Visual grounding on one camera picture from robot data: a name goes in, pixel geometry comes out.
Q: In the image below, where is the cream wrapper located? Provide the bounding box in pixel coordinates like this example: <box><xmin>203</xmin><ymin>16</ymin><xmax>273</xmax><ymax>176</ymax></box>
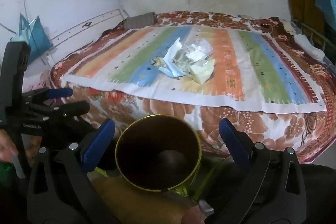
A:
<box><xmin>189</xmin><ymin>59</ymin><xmax>215</xmax><ymax>85</ymax></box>

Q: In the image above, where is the small yellowish wrapper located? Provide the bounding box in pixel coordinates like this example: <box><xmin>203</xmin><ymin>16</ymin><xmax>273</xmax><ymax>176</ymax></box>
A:
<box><xmin>151</xmin><ymin>56</ymin><xmax>165</xmax><ymax>68</ymax></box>

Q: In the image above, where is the white tissue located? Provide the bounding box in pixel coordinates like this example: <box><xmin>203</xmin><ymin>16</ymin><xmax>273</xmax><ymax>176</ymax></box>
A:
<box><xmin>186</xmin><ymin>50</ymin><xmax>205</xmax><ymax>62</ymax></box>

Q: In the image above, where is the clear plastic bag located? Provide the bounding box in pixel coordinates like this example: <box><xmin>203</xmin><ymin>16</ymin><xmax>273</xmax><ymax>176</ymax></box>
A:
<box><xmin>175</xmin><ymin>39</ymin><xmax>214</xmax><ymax>68</ymax></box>

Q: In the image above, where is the blue face mask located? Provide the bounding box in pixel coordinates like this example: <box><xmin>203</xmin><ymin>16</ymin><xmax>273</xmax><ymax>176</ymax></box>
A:
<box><xmin>158</xmin><ymin>37</ymin><xmax>189</xmax><ymax>79</ymax></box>

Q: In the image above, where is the dark round trash bin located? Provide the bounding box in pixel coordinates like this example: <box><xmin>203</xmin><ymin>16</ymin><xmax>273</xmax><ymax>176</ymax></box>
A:
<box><xmin>115</xmin><ymin>114</ymin><xmax>202</xmax><ymax>192</ymax></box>

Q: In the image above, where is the person's left hand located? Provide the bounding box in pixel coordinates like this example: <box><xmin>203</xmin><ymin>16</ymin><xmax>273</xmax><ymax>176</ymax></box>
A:
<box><xmin>0</xmin><ymin>129</ymin><xmax>42</xmax><ymax>163</ymax></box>

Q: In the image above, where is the blue hanging bag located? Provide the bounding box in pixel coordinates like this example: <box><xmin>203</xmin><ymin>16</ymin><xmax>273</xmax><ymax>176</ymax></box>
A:
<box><xmin>10</xmin><ymin>14</ymin><xmax>53</xmax><ymax>64</ymax></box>

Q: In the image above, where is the floral brown blanket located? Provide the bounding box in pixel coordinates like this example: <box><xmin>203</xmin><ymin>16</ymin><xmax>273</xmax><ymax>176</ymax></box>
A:
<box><xmin>50</xmin><ymin>11</ymin><xmax>335</xmax><ymax>162</ymax></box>

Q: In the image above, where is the striped colourful bed cover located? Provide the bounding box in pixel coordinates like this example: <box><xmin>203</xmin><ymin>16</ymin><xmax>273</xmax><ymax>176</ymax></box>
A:
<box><xmin>63</xmin><ymin>25</ymin><xmax>326</xmax><ymax>114</ymax></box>

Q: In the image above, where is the grey striped pillow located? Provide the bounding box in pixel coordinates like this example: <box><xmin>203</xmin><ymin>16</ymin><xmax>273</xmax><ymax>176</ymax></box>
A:
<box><xmin>123</xmin><ymin>12</ymin><xmax>157</xmax><ymax>30</ymax></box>

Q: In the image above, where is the white rolled cloth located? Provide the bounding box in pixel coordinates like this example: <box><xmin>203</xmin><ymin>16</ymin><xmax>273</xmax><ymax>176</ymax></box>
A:
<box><xmin>294</xmin><ymin>34</ymin><xmax>325</xmax><ymax>61</ymax></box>

